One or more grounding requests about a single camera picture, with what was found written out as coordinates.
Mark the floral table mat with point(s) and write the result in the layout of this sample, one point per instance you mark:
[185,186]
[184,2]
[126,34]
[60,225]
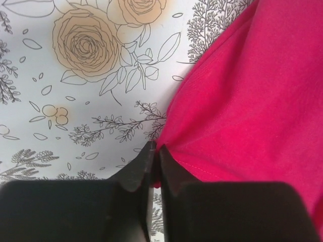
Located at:
[84,85]

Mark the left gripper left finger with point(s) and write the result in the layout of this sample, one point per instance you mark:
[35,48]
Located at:
[115,209]

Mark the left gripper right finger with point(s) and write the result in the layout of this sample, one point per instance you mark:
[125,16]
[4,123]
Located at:
[229,211]

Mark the magenta t-shirt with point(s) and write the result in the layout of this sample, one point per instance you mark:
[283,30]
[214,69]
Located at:
[251,107]

